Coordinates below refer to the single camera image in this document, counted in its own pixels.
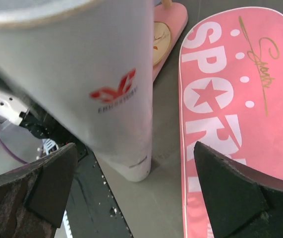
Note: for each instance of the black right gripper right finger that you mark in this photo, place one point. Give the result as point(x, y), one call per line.
point(241, 202)

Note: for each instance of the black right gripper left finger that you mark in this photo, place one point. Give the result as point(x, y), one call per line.
point(33, 197)

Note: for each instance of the white shuttlecock tube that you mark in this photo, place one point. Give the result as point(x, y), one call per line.
point(89, 64)

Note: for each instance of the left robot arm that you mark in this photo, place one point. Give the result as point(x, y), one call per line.
point(22, 112)

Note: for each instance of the pink racket bag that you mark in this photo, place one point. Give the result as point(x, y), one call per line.
point(230, 98)

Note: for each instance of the pink two-tier side table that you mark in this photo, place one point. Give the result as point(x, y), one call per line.
point(170, 19)

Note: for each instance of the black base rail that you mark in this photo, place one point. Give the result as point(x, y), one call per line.
point(92, 210)

